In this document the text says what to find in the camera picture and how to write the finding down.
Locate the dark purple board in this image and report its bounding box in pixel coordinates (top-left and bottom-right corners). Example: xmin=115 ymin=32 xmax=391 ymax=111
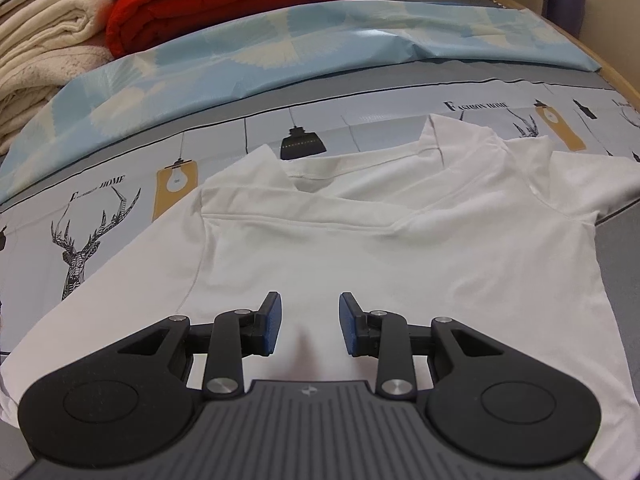
xmin=544 ymin=0 xmax=586 ymax=38

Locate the light blue patterned sheet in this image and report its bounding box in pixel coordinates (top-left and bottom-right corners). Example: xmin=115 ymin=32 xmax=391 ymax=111
xmin=0 ymin=0 xmax=603 ymax=201

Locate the cream folded blanket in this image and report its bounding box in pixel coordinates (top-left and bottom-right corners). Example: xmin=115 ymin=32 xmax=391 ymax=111
xmin=0 ymin=0 xmax=118 ymax=156

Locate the wooden bed frame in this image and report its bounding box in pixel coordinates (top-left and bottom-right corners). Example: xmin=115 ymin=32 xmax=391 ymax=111
xmin=486 ymin=0 xmax=640 ymax=108

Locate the red folded blanket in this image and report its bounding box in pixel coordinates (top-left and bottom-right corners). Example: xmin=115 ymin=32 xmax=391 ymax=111
xmin=106 ymin=0 xmax=356 ymax=57

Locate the white t-shirt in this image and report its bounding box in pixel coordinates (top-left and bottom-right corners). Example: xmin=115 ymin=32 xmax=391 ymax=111
xmin=0 ymin=114 xmax=640 ymax=471

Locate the grey deer print bed sheet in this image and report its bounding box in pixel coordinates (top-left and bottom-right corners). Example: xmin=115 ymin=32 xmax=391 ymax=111
xmin=0 ymin=0 xmax=640 ymax=411

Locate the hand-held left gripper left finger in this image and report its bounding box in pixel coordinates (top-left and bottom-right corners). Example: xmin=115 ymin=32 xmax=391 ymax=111
xmin=117 ymin=291 xmax=283 ymax=402

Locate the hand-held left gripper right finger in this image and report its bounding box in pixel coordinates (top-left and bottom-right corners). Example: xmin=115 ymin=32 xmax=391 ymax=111
xmin=338 ymin=291 xmax=501 ymax=402

